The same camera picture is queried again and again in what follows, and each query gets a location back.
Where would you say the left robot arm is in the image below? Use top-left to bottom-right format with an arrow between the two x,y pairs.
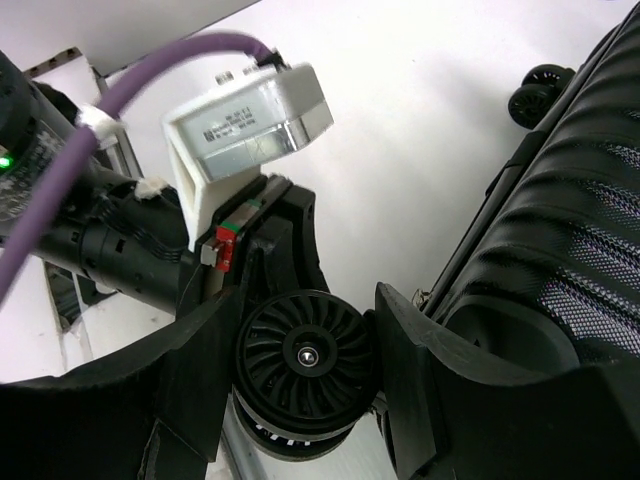
1,47 -> 333,317

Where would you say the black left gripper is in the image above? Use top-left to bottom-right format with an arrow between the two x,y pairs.
175,172 -> 330,319

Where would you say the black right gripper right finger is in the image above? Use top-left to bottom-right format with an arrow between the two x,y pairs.
375,283 -> 639,479

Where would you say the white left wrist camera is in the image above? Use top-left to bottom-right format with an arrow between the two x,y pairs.
162,63 -> 333,244

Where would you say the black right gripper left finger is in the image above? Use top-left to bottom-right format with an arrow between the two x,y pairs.
1,288 -> 241,479

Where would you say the black hard-shell suitcase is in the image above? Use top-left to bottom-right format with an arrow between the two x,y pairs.
233,10 -> 639,470

